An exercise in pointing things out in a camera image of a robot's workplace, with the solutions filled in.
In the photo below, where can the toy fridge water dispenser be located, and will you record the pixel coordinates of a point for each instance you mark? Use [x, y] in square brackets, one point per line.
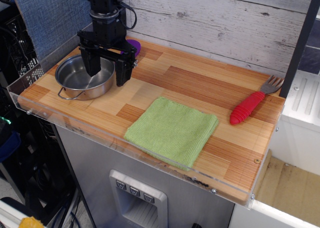
[140, 205]

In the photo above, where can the black plastic crate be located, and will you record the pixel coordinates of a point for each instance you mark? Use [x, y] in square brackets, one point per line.
[17, 52]

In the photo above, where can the red handled fork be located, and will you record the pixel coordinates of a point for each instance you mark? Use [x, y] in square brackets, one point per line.
[243, 110]

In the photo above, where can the clear acrylic table guard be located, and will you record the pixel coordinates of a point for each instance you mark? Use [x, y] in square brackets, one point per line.
[229, 163]

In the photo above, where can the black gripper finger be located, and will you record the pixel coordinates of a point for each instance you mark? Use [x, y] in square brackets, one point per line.
[91, 60]
[123, 71]

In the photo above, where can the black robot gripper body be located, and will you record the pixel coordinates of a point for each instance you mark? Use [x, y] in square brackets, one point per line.
[108, 37]

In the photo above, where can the blue fabric panel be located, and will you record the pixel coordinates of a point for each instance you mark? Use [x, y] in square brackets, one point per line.
[51, 23]

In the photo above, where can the green cloth napkin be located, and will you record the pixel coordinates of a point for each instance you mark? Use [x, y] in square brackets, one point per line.
[172, 132]

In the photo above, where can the purple toy eggplant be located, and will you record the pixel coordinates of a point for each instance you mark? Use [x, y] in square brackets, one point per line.
[135, 44]

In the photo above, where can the stainless steel pan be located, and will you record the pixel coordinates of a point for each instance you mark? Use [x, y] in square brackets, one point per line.
[77, 84]

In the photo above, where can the white toy sink counter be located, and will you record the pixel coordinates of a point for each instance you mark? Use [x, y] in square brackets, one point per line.
[296, 139]

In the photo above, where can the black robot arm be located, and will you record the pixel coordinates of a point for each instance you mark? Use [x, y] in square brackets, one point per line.
[106, 6]

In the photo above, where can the black right vertical post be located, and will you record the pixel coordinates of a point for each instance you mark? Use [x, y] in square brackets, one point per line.
[300, 47]

